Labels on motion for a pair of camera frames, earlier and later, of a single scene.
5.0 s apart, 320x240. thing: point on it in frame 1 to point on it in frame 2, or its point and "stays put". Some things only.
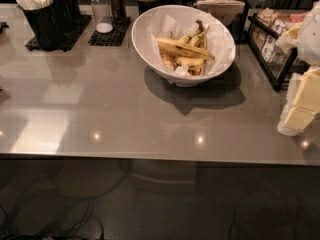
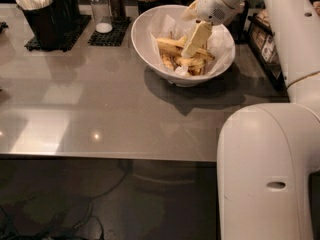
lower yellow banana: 189,61 stays put
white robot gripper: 310,37 to 213,6
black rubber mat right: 114,37 stays put
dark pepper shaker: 117,4 stays put
